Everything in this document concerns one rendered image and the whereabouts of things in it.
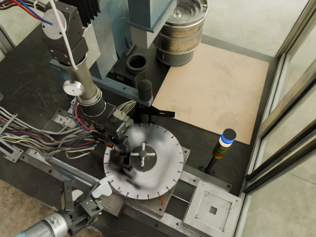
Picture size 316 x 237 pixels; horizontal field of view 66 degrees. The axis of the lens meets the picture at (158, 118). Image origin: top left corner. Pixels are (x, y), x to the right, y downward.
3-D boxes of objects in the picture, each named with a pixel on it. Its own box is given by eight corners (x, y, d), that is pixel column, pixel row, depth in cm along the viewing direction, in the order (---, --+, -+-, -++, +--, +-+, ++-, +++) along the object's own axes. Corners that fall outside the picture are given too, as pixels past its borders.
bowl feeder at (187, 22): (205, 45, 159) (217, -6, 128) (187, 79, 146) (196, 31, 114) (162, 31, 166) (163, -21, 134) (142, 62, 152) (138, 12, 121)
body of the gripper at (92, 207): (99, 218, 83) (68, 241, 73) (83, 200, 86) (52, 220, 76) (105, 206, 79) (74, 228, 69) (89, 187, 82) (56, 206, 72)
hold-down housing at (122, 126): (131, 144, 90) (125, 117, 73) (123, 153, 89) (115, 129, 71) (119, 136, 92) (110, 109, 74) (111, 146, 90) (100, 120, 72)
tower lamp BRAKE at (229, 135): (235, 135, 86) (238, 131, 84) (232, 146, 84) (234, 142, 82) (223, 130, 87) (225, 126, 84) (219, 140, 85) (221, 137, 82)
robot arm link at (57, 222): (39, 227, 73) (43, 213, 69) (52, 219, 77) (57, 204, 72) (53, 247, 71) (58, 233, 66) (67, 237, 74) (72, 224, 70)
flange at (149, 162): (133, 174, 97) (133, 172, 95) (127, 149, 102) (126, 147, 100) (160, 167, 99) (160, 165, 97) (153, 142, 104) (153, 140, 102)
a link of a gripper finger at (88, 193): (103, 186, 84) (83, 205, 81) (100, 183, 84) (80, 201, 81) (100, 184, 79) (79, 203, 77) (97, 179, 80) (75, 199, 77)
